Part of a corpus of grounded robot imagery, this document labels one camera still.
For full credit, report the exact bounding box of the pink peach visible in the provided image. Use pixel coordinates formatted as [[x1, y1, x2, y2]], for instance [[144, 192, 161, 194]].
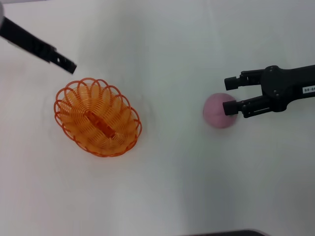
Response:
[[202, 92, 238, 130]]

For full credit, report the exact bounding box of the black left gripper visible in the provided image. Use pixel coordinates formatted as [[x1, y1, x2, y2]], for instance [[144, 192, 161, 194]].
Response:
[[0, 17, 77, 75]]

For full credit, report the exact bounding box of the black rounded robot base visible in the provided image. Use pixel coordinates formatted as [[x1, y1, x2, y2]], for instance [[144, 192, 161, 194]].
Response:
[[189, 229, 267, 236]]

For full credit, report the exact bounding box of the orange plastic wire basket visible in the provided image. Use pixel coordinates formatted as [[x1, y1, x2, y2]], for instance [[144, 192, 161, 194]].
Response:
[[54, 77, 143, 158]]

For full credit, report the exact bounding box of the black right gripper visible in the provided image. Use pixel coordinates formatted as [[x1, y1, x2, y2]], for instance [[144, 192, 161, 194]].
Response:
[[222, 64, 315, 118]]

